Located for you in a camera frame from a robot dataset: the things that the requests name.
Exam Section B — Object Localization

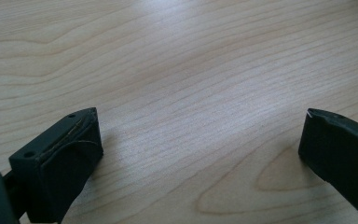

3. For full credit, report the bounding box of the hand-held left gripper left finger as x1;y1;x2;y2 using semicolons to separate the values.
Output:
7;106;104;224

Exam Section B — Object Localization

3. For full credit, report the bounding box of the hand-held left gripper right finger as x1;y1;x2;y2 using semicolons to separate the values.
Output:
297;107;358;224

